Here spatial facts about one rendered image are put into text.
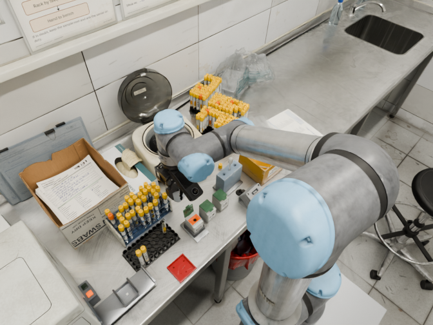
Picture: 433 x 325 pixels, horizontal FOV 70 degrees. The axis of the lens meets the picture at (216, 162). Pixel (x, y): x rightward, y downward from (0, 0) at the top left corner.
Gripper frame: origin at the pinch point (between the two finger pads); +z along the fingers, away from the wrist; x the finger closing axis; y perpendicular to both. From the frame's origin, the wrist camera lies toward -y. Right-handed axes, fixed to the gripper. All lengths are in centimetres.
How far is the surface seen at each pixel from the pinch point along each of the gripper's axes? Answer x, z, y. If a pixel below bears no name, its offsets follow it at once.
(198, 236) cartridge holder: 1.0, 9.9, -9.8
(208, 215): -5.4, 5.7, -7.8
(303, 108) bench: -82, 11, 8
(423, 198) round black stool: -99, 34, -58
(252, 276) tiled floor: -34, 99, -18
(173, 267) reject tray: 13.5, 11.1, -12.5
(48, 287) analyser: 40.9, -18.7, -8.4
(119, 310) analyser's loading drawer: 32.8, 7.3, -13.2
